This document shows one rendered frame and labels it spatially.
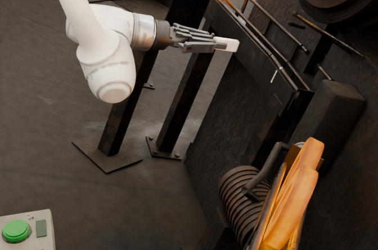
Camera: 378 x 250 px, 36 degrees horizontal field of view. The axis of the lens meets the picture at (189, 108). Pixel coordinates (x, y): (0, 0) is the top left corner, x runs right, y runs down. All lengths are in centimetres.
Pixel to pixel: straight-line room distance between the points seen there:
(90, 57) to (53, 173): 89
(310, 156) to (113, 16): 57
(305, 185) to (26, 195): 117
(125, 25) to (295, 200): 63
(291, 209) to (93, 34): 55
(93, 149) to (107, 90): 101
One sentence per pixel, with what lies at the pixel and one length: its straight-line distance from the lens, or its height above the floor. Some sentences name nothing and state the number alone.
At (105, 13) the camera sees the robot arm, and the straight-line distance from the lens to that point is 140.
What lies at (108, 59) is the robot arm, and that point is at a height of 73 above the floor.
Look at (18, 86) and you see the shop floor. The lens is 251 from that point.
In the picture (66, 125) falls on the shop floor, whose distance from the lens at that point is 235.
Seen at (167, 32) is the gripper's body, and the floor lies 75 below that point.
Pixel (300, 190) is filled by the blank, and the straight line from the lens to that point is 100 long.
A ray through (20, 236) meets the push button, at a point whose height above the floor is 61.
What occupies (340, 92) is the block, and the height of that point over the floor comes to 80.
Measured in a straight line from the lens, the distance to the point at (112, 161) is 222.
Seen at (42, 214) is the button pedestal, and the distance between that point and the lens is 100.
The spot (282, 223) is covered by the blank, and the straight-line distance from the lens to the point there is 100.
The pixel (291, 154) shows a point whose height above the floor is 70.
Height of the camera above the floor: 128
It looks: 27 degrees down
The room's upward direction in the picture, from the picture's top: 23 degrees clockwise
